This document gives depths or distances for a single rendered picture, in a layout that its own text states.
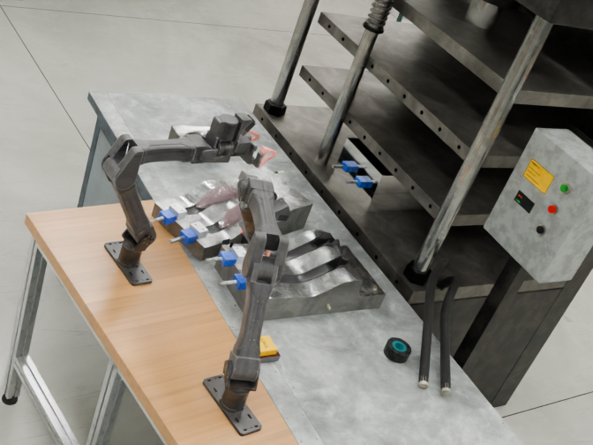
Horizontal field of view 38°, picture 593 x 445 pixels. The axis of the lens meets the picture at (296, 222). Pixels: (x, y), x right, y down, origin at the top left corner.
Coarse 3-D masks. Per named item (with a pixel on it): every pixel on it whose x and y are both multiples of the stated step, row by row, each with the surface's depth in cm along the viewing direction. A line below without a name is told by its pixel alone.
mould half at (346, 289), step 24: (216, 264) 268; (240, 264) 259; (288, 264) 269; (312, 264) 269; (360, 264) 287; (288, 288) 258; (312, 288) 262; (336, 288) 262; (360, 288) 275; (288, 312) 258; (312, 312) 264; (336, 312) 270
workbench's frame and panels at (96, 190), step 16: (96, 112) 332; (96, 128) 347; (96, 144) 348; (112, 144) 333; (96, 160) 348; (96, 176) 349; (80, 192) 365; (96, 192) 349; (112, 192) 335; (144, 192) 296
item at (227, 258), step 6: (234, 246) 261; (240, 246) 262; (222, 252) 259; (228, 252) 260; (234, 252) 260; (240, 252) 260; (210, 258) 256; (216, 258) 257; (222, 258) 258; (228, 258) 258; (234, 258) 259; (240, 258) 259; (222, 264) 258; (228, 264) 258
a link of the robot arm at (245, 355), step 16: (256, 272) 212; (272, 272) 214; (256, 288) 213; (272, 288) 215; (256, 304) 214; (256, 320) 215; (240, 336) 216; (256, 336) 215; (240, 352) 214; (256, 352) 216; (240, 368) 215; (256, 368) 216
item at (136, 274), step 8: (120, 240) 264; (112, 248) 259; (120, 248) 260; (128, 248) 251; (112, 256) 257; (120, 256) 254; (128, 256) 252; (136, 256) 253; (120, 264) 254; (128, 264) 253; (136, 264) 255; (128, 272) 252; (136, 272) 254; (144, 272) 255; (128, 280) 251; (136, 280) 251; (144, 280) 252; (152, 280) 253
